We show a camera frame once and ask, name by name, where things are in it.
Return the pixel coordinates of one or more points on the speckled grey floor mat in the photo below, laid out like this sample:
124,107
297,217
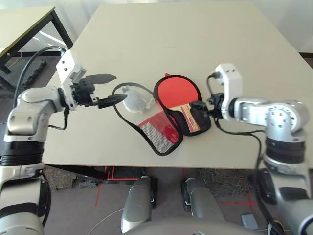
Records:
61,176
220,181

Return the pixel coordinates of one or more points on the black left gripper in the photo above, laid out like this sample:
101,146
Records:
83,94

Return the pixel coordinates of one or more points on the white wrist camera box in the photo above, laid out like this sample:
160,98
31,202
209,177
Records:
69,64
231,80

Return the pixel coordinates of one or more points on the dark foam floor mat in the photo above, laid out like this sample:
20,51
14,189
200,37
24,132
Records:
36,71

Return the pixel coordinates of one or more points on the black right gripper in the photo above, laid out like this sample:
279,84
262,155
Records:
216,105

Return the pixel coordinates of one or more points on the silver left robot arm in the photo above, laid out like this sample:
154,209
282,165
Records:
29,105

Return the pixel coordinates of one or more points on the grey floor pedal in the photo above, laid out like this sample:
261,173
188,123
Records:
249,221

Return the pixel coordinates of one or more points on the clear plastic ball bag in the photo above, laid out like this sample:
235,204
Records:
134,100

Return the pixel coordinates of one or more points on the grey robot right leg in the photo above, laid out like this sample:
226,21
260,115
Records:
203,200

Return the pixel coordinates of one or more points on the grey robot torso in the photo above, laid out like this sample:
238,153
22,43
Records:
183,227

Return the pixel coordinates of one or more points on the grey robot leg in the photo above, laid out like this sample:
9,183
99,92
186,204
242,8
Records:
203,200
137,200

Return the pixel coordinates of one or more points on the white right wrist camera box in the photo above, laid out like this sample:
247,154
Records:
231,80

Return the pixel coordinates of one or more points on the black red paddle case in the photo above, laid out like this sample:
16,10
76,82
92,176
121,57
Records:
156,142

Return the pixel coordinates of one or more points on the black white sneaker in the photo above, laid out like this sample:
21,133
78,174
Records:
276,228

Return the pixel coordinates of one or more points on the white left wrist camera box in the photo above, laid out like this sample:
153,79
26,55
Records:
69,64

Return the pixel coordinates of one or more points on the red ping-pong paddle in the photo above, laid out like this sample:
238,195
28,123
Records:
176,91

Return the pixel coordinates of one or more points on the side table with black frame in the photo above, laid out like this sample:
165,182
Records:
22,24

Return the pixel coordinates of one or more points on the grey robot left leg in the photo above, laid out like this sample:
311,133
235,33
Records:
137,200

